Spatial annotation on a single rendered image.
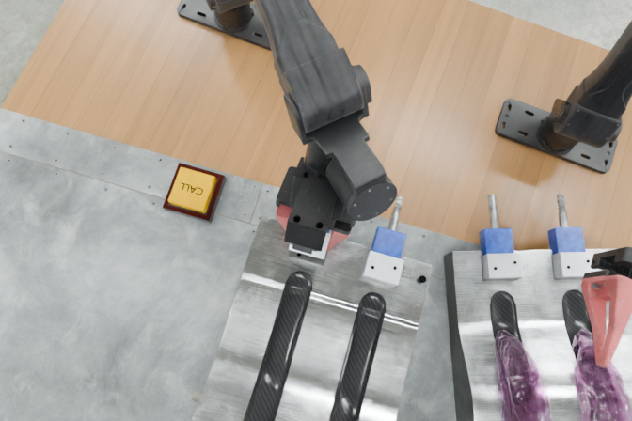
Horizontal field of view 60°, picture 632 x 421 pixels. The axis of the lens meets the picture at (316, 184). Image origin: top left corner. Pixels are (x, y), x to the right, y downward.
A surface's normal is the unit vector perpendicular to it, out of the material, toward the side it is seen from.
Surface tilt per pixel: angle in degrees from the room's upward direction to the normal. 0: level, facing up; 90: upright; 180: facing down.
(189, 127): 0
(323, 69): 18
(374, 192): 65
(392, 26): 0
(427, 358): 0
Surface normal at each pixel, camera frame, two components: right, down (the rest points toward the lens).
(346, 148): -0.16, -0.60
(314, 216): 0.15, -0.70
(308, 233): -0.23, 0.66
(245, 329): 0.00, -0.21
